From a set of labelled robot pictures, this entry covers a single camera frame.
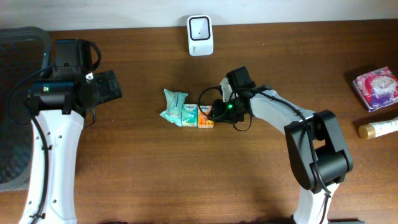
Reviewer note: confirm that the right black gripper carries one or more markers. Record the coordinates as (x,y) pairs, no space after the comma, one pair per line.
(217,110)

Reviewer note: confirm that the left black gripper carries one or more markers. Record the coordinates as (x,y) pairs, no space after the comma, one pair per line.
(107,84)

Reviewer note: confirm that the orange tissue pack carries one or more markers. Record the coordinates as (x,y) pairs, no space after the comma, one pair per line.
(203,121)

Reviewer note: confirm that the teal tissue pack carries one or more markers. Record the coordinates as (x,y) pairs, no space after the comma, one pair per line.
(190,115)

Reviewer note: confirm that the teal wipes pouch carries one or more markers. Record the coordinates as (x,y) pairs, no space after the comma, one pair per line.
(175,101)

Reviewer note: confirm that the cream tube gold cap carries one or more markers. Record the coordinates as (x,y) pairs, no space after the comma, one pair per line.
(376,129)

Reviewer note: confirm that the red purple floral package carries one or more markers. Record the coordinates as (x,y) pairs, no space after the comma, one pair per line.
(377,89)

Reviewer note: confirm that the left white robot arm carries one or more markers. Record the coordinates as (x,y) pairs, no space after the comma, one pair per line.
(58,103)

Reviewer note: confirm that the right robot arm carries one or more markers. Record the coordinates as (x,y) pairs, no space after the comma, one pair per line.
(318,153)

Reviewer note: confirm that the white barcode scanner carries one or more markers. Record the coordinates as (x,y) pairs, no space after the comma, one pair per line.
(200,35)

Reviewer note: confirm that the grey plastic mesh basket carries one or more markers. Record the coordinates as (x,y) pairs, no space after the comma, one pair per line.
(24,51)

